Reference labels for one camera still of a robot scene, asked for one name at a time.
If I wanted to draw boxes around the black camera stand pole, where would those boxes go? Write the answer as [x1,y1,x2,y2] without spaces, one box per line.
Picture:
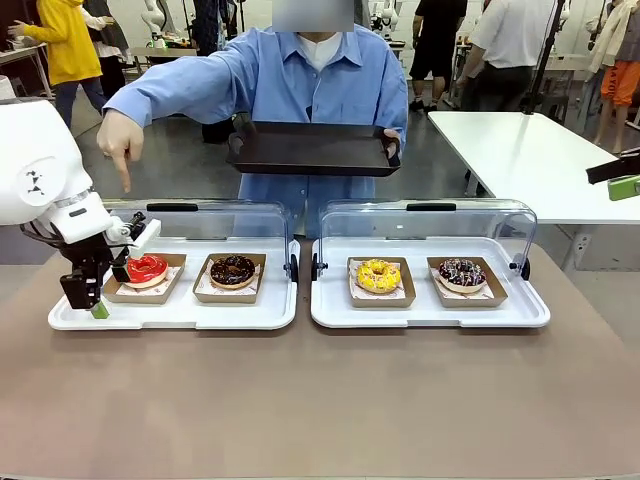
[518,0,572,117]

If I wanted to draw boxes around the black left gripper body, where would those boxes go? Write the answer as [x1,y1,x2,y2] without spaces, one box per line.
[60,233,116,277]

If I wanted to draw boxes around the person's torso blue shirt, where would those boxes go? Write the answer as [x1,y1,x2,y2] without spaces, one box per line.
[219,22,410,239]

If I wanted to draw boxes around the person's left forearm blue sleeve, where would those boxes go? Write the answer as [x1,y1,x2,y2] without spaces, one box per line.
[369,59,410,139]

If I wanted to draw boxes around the white background table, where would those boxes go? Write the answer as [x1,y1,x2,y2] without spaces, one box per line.
[427,110,640,274]

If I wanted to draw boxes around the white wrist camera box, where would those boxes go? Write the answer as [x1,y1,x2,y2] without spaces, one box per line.
[127,218,162,251]

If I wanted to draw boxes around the mannequin with orange shorts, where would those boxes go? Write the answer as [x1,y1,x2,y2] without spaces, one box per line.
[585,0,640,155]

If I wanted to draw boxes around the clear plastic dome lid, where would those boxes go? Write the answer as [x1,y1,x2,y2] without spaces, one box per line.
[311,198,539,282]
[102,198,301,284]

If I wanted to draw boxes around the person's left hand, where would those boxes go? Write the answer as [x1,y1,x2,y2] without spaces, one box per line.
[381,128,403,162]

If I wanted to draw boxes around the person's right forearm blue sleeve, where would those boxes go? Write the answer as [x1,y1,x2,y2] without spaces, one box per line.
[102,47,256,124]

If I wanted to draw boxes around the brown cardboard donut tray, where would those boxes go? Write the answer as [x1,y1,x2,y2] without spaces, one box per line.
[425,255,510,309]
[102,252,188,306]
[346,255,418,309]
[192,252,268,305]

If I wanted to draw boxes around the plain chocolate glazed donut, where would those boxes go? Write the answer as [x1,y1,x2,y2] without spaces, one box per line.
[209,254,257,291]

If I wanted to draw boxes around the person's right hand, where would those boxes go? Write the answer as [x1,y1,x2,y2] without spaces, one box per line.
[95,110,147,195]

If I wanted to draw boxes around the red glazed donut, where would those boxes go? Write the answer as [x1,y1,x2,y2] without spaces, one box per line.
[124,253,169,289]

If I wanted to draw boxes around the person in yellow hoodie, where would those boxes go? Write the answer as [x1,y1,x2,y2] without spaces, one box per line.
[7,0,104,129]

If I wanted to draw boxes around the black serving tray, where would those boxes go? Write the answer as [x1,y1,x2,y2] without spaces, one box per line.
[225,121,403,178]

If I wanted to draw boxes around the yellow sprinkled donut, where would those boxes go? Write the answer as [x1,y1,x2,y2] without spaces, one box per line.
[355,257,403,295]

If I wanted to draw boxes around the chocolate donut coloured sprinkles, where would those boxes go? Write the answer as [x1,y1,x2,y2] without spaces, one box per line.
[437,257,488,294]

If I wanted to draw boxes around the white plastic display tray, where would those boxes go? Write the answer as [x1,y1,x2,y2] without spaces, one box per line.
[309,236,553,330]
[47,238,302,333]

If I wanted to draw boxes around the person in black clothes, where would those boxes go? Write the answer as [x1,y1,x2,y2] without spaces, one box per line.
[408,0,469,113]

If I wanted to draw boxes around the person in white shirt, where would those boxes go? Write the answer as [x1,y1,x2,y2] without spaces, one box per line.
[455,0,557,113]

